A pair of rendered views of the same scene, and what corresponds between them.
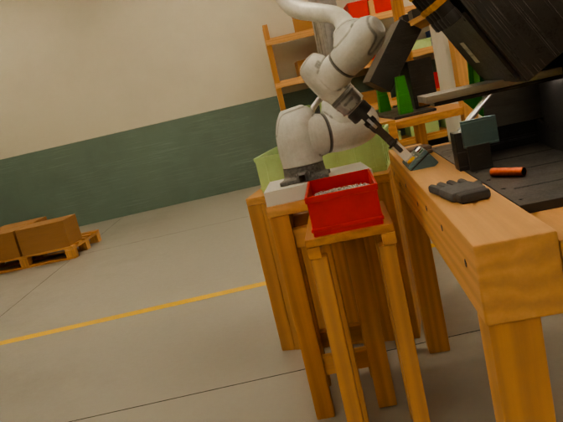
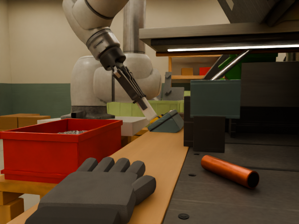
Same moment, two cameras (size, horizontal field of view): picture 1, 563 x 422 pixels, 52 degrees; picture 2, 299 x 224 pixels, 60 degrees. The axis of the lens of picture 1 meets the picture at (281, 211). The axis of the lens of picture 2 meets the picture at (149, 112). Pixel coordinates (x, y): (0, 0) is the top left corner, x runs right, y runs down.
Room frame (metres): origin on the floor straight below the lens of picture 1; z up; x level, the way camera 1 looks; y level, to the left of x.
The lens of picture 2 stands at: (1.05, -0.50, 1.02)
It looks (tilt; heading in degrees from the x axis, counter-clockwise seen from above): 5 degrees down; 6
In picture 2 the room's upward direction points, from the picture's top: straight up
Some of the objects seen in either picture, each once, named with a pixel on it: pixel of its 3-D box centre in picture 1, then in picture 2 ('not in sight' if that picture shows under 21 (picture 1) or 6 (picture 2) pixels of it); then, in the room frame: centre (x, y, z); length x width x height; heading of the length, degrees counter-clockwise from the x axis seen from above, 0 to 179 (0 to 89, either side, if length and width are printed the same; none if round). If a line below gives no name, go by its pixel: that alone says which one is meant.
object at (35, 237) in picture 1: (36, 240); (29, 124); (6.80, 2.91, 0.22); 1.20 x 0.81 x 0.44; 84
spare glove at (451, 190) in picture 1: (462, 189); (107, 187); (1.32, -0.42, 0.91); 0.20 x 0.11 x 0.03; 2
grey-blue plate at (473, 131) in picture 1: (481, 143); (214, 115); (1.57, -0.58, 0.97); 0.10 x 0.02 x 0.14; 83
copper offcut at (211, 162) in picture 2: (508, 172); (227, 170); (1.41, -0.57, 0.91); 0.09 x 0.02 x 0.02; 31
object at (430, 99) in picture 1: (494, 85); (248, 40); (1.57, -0.64, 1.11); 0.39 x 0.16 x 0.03; 83
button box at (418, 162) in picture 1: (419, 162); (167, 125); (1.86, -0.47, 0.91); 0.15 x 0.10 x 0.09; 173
